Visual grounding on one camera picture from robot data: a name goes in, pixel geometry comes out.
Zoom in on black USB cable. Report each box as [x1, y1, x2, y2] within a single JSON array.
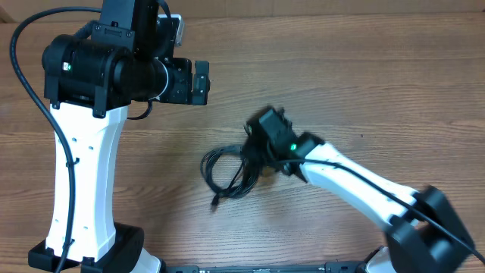
[[199, 144, 266, 212]]

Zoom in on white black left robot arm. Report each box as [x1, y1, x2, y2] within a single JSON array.
[[28, 1, 210, 272]]

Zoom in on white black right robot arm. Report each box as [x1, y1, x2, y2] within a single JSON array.
[[242, 106, 484, 273]]

